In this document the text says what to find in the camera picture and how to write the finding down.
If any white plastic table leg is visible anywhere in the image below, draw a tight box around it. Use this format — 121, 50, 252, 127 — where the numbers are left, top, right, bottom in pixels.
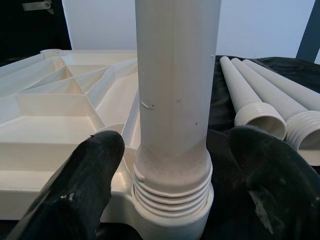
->
231, 58, 320, 167
132, 0, 215, 218
219, 56, 288, 141
242, 59, 320, 112

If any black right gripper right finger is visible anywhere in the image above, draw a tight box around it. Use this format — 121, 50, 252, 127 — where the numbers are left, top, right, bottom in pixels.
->
207, 125, 320, 240

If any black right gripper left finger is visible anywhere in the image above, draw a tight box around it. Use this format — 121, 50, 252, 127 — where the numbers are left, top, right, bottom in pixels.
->
7, 131, 125, 240

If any black door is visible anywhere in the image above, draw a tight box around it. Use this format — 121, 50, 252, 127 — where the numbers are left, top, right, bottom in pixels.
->
0, 0, 72, 67

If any silver door handle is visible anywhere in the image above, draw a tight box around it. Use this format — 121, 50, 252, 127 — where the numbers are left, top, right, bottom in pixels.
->
21, 1, 55, 12

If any black plastic table cover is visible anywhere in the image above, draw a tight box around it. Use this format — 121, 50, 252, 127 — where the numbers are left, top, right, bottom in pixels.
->
208, 53, 320, 176

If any white plastic children table top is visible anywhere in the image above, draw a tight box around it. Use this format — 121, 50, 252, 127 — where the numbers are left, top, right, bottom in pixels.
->
0, 49, 216, 240

